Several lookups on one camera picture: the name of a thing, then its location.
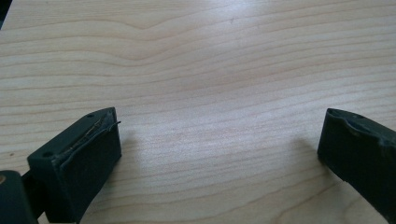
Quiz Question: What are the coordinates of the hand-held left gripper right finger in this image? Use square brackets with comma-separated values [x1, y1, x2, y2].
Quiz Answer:
[317, 107, 396, 224]

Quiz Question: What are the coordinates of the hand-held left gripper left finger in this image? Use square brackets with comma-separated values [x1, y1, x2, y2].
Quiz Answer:
[26, 106, 122, 224]

